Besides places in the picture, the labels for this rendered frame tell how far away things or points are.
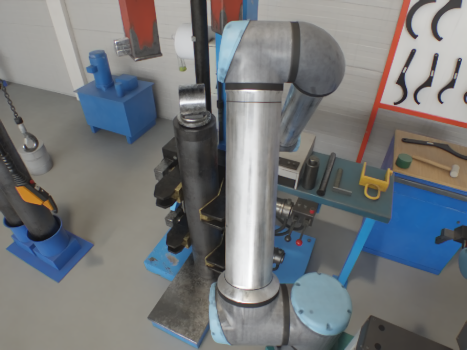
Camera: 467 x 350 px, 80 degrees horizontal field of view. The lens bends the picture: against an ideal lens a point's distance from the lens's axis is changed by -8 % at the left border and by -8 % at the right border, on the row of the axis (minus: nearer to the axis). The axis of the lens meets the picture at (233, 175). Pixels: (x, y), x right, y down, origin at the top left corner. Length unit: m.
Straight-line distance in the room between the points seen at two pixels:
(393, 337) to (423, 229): 2.19
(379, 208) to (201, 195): 0.97
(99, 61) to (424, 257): 4.01
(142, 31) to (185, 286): 1.79
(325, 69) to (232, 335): 0.61
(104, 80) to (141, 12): 3.02
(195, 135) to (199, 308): 1.32
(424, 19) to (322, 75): 2.53
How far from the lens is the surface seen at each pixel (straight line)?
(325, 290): 0.78
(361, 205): 1.75
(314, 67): 0.59
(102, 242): 3.02
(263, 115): 0.57
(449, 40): 3.17
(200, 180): 1.61
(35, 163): 4.03
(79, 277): 2.87
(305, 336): 0.78
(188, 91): 1.41
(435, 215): 2.58
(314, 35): 0.59
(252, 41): 0.57
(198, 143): 1.47
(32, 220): 2.64
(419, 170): 2.40
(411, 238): 2.76
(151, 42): 1.25
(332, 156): 1.97
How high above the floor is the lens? 2.23
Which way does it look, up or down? 41 degrees down
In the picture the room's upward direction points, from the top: straight up
